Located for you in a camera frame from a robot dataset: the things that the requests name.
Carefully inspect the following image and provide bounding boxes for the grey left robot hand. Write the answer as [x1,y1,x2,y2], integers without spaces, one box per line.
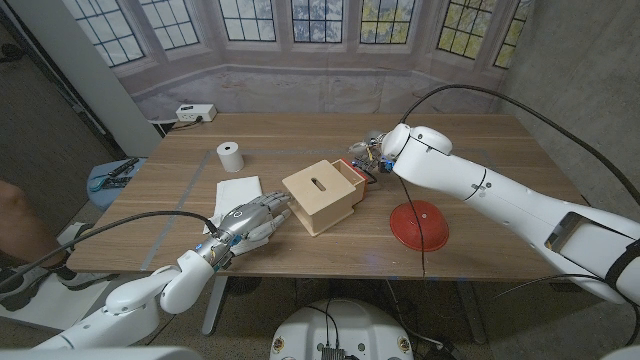
[214,191,293,246]

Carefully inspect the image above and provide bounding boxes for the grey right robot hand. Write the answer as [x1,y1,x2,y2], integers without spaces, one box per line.
[348,129,396,175]

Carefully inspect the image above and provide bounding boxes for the wooden drawer with red front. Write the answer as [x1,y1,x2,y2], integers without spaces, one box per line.
[331,158,369,206]

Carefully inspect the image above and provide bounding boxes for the wooden box with slot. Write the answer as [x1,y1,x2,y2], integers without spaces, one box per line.
[281,159,366,238]

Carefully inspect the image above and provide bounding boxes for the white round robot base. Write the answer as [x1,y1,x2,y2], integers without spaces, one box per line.
[269,298,415,360]

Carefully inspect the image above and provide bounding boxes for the white folded paper towel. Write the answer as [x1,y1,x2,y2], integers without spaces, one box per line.
[202,175,266,256]

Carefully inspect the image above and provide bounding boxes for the white tissue roll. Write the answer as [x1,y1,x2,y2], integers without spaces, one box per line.
[216,141,246,174]

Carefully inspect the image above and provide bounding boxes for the red bowl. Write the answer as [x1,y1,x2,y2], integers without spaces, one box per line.
[389,199,450,253]

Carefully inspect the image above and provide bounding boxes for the black hand tool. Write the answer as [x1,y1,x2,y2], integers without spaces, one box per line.
[106,157,141,180]

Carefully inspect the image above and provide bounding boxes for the printed window backdrop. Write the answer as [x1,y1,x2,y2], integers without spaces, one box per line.
[59,0,536,122]

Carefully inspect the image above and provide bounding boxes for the grey table leg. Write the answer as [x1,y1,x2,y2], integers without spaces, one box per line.
[454,279,489,345]
[201,275,230,336]

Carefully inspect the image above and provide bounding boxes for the white power strip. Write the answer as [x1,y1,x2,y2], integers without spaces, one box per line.
[175,103,218,124]

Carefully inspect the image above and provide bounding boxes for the blue round stool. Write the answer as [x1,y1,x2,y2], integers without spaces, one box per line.
[86,157,149,211]

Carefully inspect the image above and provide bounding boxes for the grey white sneaker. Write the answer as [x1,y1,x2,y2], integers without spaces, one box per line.
[54,267,120,292]

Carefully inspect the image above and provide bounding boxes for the white floor board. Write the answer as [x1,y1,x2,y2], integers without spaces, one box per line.
[0,279,131,332]

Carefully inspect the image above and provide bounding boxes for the person's bare leg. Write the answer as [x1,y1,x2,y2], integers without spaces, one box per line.
[0,179,56,261]

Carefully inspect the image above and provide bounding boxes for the black white sneaker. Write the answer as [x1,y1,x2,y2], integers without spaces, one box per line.
[0,264,51,312]

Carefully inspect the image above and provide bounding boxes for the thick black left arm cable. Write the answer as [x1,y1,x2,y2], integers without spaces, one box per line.
[0,210,219,294]

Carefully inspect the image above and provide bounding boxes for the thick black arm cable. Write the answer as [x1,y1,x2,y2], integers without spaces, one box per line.
[0,210,219,294]
[398,83,640,206]

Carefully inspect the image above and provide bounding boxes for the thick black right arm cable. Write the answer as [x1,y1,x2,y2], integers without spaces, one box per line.
[398,83,640,206]

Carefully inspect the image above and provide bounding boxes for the black power strip cable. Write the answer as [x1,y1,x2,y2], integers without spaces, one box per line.
[149,115,205,136]

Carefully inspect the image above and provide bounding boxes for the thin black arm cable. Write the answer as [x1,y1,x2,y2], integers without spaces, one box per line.
[397,174,427,279]

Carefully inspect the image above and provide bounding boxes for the blue handled pliers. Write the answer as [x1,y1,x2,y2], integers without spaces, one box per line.
[88,174,134,193]

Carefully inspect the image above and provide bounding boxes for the white wall panel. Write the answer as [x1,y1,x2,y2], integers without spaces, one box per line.
[7,0,164,159]

